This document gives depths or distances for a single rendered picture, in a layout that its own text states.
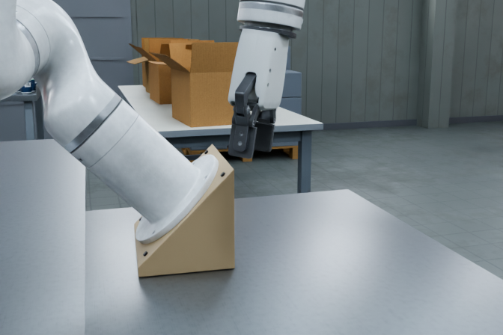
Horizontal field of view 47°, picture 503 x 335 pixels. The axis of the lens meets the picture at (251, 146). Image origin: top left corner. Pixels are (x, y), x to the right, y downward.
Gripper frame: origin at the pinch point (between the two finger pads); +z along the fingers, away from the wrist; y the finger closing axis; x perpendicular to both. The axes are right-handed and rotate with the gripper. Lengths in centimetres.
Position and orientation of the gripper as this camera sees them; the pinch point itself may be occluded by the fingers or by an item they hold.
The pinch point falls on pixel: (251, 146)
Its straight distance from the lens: 76.6
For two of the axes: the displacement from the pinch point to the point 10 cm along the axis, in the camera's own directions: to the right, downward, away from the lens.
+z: -1.4, 9.8, 1.2
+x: 9.5, 1.7, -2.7
